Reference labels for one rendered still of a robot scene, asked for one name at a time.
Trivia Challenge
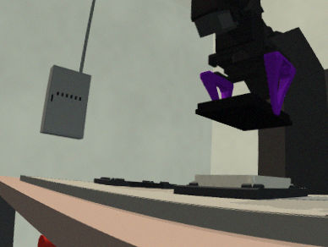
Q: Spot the beige perforated base plate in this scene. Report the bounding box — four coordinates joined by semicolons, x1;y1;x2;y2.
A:
20;175;328;247

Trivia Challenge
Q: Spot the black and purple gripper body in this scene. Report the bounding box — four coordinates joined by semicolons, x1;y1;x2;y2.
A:
208;37;291;83

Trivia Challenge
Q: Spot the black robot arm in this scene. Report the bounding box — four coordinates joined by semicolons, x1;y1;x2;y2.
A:
191;0;282;52

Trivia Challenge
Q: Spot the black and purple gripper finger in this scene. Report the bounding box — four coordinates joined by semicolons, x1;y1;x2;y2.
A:
264;52;296;116
200;71;233;100

